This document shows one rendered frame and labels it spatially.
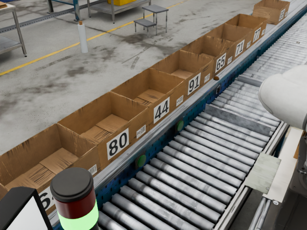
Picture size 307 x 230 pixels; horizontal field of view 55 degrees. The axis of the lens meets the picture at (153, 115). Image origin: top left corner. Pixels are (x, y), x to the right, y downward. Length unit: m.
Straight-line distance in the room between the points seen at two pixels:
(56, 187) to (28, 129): 3.04
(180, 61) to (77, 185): 2.04
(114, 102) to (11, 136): 1.80
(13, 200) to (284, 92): 0.91
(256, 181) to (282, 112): 0.63
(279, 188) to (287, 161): 0.23
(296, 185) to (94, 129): 1.08
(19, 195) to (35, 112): 3.13
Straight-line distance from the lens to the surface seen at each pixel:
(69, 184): 0.38
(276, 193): 1.66
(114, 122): 1.76
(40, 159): 1.60
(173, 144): 1.82
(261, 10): 3.66
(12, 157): 1.49
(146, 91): 2.05
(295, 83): 1.15
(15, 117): 3.67
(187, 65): 2.32
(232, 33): 2.96
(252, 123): 2.02
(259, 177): 1.71
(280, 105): 1.13
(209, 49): 2.65
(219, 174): 1.67
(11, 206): 0.53
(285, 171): 1.79
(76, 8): 6.62
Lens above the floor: 1.93
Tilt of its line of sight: 35 degrees down
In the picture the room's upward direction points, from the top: straight up
